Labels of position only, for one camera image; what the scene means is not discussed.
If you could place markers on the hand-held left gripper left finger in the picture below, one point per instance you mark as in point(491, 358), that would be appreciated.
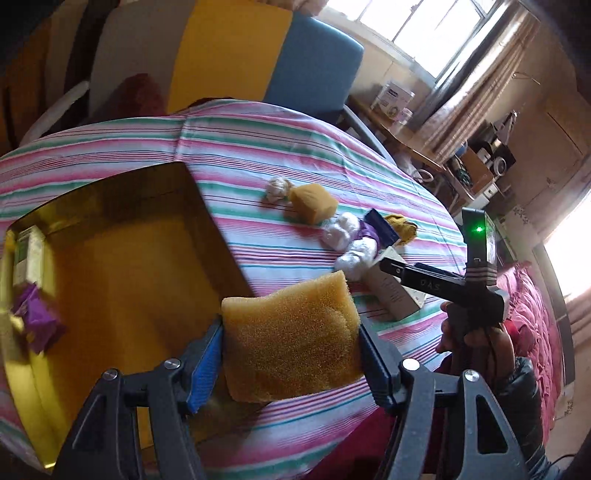
point(205, 369)

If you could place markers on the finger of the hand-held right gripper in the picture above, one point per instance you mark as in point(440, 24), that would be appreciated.
point(429, 282)

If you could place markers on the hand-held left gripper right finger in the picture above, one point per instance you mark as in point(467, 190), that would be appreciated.
point(376, 369)

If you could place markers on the white carton box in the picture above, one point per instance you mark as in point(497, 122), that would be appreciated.
point(397, 300)

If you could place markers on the large yellow sponge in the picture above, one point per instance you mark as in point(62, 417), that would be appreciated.
point(291, 332)

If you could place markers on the yellow box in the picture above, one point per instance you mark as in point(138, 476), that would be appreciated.
point(129, 277)

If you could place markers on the person's right forearm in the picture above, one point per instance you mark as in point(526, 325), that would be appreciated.
point(526, 406)

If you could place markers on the person's right hand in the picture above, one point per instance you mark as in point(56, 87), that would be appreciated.
point(496, 350)

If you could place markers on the yellow cloth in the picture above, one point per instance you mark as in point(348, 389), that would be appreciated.
point(402, 227)

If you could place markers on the red quilt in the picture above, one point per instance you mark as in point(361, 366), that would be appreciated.
point(535, 323)

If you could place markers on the small blue box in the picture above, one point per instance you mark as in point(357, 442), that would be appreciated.
point(382, 225)

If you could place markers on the white and purple packets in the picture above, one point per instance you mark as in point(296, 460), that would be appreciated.
point(354, 262)

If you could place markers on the cluttered wooden shelf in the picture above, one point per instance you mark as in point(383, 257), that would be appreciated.
point(480, 166)

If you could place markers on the small yellow sponge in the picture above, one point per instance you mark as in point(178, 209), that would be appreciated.
point(314, 203)

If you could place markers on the wooden desk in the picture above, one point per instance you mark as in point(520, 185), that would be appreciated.
point(392, 131)

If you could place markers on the crumpled purple wrapper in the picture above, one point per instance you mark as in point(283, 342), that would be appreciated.
point(36, 318)

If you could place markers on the crumpled white paper ball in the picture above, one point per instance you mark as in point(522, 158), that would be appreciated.
point(278, 189)

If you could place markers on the white appliance box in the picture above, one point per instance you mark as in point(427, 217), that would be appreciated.
point(392, 99)

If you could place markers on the striped beige curtain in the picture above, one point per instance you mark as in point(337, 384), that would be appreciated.
point(480, 87)

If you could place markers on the striped pink green blanket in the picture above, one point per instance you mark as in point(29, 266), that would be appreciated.
point(277, 138)

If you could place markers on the green white carton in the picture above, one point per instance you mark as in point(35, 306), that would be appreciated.
point(28, 254)

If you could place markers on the window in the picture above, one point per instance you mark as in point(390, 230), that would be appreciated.
point(415, 27)

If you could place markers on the grey yellow blue chair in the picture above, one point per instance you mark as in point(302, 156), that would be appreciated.
point(300, 60)

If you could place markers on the dark red cushion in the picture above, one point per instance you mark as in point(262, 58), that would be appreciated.
point(134, 99)

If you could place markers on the white curved armrest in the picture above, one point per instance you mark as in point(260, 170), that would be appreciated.
point(55, 108)

